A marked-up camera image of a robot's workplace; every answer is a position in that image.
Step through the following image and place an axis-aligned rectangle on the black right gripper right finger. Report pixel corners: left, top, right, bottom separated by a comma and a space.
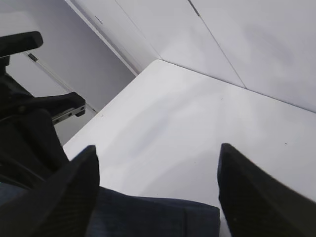
217, 143, 316, 237

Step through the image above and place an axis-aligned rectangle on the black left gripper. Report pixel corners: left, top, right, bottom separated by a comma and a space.
0, 31, 85, 188

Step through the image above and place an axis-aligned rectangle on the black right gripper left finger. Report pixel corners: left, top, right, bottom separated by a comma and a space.
0, 145, 100, 237

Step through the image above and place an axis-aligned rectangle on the navy blue fabric lunch bag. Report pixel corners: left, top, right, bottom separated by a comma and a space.
0, 181, 222, 237

